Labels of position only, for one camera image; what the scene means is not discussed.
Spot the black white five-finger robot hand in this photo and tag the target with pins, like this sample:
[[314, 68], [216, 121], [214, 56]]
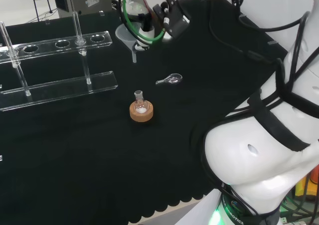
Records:
[[174, 21]]

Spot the translucent plastic funnel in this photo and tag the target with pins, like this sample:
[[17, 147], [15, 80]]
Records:
[[122, 34]]

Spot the clear acrylic funnel stand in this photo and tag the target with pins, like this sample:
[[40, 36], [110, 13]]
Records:
[[46, 45]]

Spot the small glass round-bottom flask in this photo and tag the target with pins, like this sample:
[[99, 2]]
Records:
[[139, 108]]

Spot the black tripod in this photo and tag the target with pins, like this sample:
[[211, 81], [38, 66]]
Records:
[[37, 1]]

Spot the black bench cloth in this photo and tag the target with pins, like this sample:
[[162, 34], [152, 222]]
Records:
[[74, 160]]

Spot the yellow stop button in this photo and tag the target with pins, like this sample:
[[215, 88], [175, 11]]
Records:
[[302, 185]]

